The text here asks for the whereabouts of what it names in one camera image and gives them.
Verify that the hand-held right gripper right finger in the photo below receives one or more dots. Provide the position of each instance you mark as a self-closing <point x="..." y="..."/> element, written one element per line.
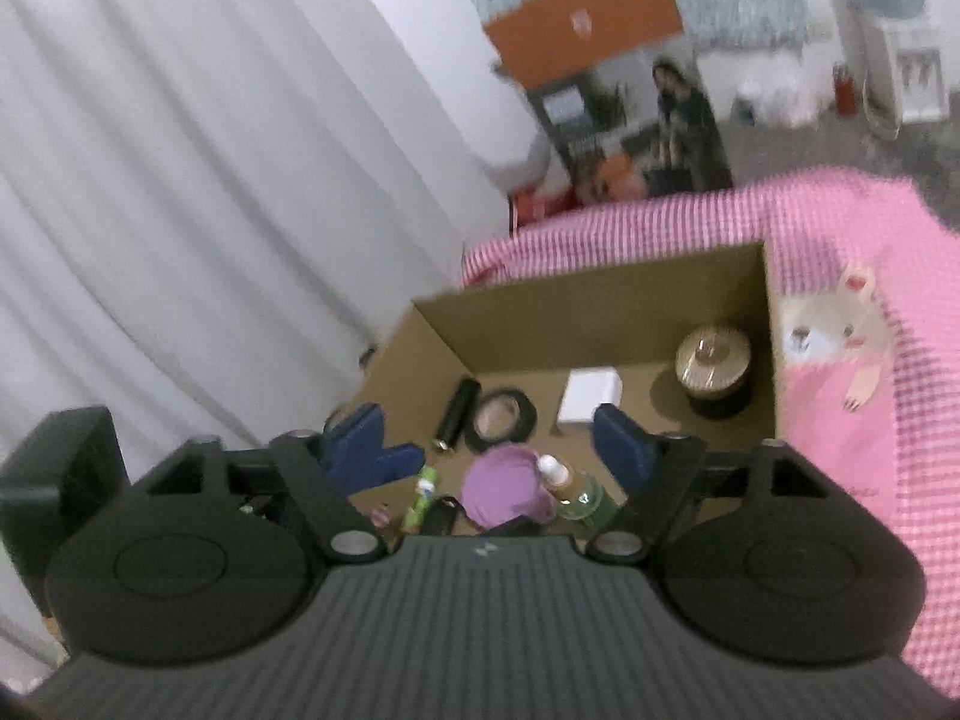
<point x="622" y="450"/>

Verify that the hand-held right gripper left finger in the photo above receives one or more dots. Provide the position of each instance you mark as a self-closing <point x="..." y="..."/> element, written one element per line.
<point x="356" y="450"/>

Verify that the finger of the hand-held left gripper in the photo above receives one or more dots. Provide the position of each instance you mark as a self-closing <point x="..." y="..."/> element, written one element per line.
<point x="405" y="463"/>

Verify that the green dropper bottle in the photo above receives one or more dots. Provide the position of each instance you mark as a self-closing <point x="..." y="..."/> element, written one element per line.
<point x="581" y="499"/>

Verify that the purple plastic lid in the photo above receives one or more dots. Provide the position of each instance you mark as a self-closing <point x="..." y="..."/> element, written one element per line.
<point x="499" y="487"/>

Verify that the gold lidded jar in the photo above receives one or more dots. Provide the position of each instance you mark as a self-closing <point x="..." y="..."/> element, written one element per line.
<point x="712" y="367"/>

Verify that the brown cardboard box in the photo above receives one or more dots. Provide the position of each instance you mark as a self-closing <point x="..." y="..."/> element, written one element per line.
<point x="600" y="300"/>

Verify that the green tube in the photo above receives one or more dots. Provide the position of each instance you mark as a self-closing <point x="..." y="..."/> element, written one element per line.
<point x="420" y="499"/>

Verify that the small black object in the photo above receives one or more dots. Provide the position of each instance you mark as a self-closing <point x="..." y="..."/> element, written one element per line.
<point x="441" y="516"/>

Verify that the small white box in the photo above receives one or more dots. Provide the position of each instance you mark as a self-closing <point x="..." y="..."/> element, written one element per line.
<point x="589" y="396"/>

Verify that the black cylinder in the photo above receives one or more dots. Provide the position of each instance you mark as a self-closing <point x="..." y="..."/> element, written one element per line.
<point x="457" y="412"/>

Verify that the round black compact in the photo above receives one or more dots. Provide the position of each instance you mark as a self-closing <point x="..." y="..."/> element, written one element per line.
<point x="526" y="420"/>

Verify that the red packet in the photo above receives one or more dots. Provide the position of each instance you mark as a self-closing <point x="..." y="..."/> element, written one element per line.
<point x="540" y="210"/>

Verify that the pink checked tablecloth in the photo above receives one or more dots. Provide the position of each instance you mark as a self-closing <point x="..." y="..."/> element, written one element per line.
<point x="840" y="240"/>

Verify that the white curtain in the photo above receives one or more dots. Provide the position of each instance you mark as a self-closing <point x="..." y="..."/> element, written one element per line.
<point x="187" y="165"/>

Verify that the orange appliance carton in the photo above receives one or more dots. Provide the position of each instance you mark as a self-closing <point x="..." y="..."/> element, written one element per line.
<point x="592" y="30"/>

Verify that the small red bottle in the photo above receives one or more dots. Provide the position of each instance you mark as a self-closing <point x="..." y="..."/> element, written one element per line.
<point x="846" y="90"/>

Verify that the white water dispenser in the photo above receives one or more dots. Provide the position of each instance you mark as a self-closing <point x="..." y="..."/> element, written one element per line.
<point x="904" y="67"/>

